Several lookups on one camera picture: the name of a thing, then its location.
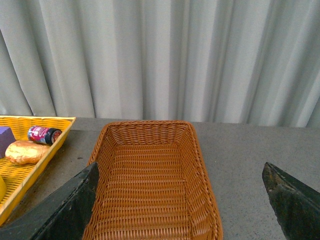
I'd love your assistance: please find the toy bread loaf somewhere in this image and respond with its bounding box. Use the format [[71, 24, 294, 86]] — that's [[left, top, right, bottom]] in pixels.
[[5, 140, 50, 165]]

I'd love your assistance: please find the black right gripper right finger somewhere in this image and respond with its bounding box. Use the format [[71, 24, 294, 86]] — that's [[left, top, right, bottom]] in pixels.
[[262, 162, 320, 240]]

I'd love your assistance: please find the yellow wicker basket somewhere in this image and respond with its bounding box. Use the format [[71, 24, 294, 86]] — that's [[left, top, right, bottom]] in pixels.
[[0, 115, 76, 225]]

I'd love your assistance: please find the purple foam block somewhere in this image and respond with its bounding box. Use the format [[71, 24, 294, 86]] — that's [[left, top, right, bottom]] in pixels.
[[0, 126, 16, 159]]

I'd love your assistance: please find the brown wicker basket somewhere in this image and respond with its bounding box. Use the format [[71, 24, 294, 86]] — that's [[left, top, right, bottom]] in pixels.
[[83, 120, 224, 240]]

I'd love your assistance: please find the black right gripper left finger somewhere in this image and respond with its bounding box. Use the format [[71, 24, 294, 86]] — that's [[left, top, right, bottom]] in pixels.
[[0, 162, 99, 240]]

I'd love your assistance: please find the yellow object at edge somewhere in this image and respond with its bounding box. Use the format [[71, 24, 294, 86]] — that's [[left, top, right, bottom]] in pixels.
[[0, 176, 7, 202]]

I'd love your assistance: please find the grey curtain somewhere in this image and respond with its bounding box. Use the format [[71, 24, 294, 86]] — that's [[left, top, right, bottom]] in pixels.
[[0, 0, 320, 128]]

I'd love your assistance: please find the red labelled jar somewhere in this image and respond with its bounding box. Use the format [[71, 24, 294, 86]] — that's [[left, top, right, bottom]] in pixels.
[[27, 125, 62, 146]]

